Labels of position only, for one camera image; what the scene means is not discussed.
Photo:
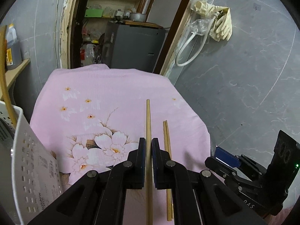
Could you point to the large oil jug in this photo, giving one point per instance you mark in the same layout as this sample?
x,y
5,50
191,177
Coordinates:
x,y
13,49

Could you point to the wooden cutting board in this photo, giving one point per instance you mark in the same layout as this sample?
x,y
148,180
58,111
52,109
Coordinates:
x,y
143,24

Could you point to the small steel pot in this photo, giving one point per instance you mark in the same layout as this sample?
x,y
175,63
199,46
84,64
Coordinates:
x,y
119,14

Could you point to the grey cabinet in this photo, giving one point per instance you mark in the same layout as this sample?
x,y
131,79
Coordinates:
x,y
133,49

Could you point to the clear plastic bag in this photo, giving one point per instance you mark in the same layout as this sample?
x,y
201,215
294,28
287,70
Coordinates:
x,y
199,25

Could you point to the cream rubber gloves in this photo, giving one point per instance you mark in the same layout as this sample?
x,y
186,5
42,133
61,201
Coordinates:
x,y
220,21

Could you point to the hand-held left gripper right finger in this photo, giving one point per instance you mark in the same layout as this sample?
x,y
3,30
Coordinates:
x,y
155,159

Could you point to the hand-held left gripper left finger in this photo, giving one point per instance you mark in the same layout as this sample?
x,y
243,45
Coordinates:
x,y
141,159

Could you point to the white perforated utensil holder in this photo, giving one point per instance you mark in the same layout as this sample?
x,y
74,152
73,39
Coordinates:
x,y
35,168

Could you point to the kitchen counter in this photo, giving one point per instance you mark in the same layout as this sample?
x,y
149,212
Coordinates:
x,y
16,72

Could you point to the aluminium pot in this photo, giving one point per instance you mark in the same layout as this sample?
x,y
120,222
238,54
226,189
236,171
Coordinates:
x,y
137,16

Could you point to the pink floral tablecloth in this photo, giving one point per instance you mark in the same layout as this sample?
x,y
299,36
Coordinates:
x,y
105,98

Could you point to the door frame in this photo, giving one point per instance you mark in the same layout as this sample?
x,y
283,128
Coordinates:
x,y
68,28

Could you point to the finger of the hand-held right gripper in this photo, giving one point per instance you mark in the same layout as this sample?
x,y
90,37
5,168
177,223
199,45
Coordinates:
x,y
218,166
226,155

